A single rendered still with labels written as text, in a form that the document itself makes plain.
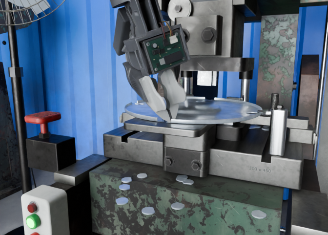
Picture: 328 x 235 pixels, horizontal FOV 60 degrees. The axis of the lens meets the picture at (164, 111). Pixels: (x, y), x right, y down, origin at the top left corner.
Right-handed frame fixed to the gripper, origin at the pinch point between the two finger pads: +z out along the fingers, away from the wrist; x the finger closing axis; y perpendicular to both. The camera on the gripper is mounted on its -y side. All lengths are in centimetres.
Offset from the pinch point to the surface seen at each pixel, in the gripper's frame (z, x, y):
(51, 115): -2.6, -18.5, -25.2
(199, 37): -9.2, 15.3, -9.7
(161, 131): 1.4, -2.9, 2.7
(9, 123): 19, -52, -165
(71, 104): 28, -10, -200
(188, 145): 9.9, 3.8, -5.1
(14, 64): -16, -26, -90
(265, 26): -4.3, 43.1, -21.5
